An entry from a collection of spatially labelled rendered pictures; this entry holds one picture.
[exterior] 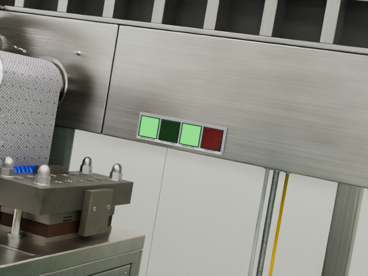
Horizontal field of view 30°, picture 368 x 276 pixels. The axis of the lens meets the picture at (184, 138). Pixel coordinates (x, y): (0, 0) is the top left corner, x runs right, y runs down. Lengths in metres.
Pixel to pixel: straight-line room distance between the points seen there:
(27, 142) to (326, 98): 0.74
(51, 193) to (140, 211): 2.95
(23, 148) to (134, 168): 2.76
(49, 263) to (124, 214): 3.05
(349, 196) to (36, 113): 0.82
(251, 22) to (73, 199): 0.64
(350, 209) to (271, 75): 0.40
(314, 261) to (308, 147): 2.48
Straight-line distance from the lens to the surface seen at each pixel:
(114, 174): 1.82
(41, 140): 1.81
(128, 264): 1.82
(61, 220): 1.62
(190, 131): 1.73
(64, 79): 1.85
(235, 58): 1.71
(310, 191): 4.05
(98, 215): 1.70
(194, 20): 1.86
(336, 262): 1.81
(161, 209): 4.40
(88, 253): 1.62
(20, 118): 1.73
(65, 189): 1.59
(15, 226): 1.60
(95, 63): 1.89
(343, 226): 1.79
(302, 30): 1.75
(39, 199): 1.53
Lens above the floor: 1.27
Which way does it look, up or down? 3 degrees down
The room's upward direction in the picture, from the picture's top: 10 degrees clockwise
